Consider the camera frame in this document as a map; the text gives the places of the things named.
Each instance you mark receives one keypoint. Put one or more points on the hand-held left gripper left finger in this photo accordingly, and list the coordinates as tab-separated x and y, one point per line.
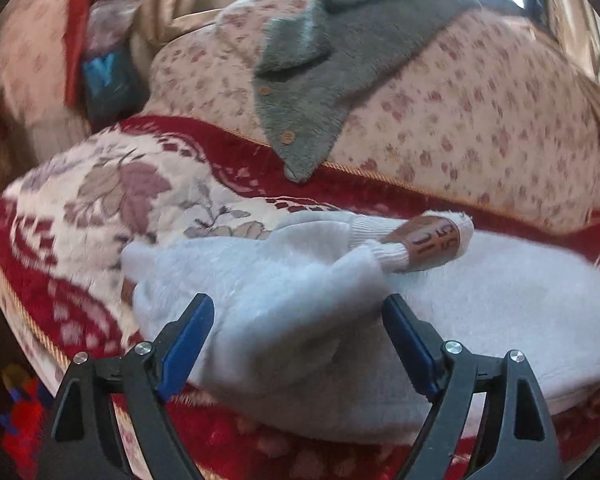
190	332

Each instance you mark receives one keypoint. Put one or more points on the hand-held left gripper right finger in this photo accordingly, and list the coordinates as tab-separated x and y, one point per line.
407	340

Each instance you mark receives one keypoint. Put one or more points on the light grey fleece pants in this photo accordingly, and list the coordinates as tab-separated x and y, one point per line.
290	320

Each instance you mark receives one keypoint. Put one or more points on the red floral plush blanket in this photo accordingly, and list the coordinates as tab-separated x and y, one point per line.
105	195

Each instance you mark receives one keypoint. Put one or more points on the red and blue toy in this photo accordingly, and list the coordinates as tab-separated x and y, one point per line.
25	410

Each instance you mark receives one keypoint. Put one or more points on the floral sofa backrest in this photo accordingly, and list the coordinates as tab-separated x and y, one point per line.
480	125

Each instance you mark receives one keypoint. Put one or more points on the blue cloth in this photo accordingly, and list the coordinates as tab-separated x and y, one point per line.
107	80

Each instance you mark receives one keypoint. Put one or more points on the grey fleece buttoned jacket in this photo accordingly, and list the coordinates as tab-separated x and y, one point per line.
330	60

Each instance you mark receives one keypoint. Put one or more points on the pink floral quilt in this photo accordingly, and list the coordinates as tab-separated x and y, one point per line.
30	60

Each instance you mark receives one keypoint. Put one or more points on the red cloth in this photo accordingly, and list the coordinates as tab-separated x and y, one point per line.
77	35

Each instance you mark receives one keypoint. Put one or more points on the beige curtain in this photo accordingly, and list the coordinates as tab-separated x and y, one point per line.
580	35
167	0

